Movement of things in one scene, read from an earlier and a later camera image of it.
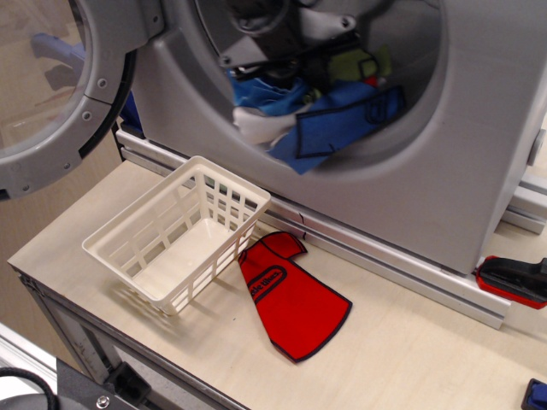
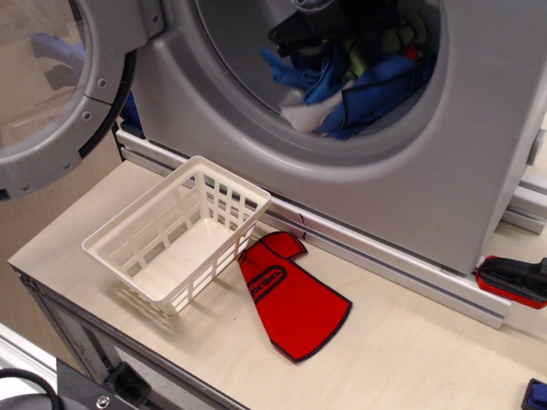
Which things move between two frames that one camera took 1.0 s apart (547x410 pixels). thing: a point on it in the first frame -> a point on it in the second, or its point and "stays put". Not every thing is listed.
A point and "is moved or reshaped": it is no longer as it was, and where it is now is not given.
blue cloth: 267,96 is moved or reshaped
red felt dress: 304,319 stays put
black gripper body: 285,35 -> 340,22
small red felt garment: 372,80 -> 412,54
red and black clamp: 520,282 stays put
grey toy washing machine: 444,178 stays put
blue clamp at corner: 535,397 stays put
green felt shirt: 356,65 -> 410,30
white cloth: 263,129 -> 307,118
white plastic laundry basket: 184,237 stays put
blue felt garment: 345,110 -> 379,89
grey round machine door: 66,69 stays put
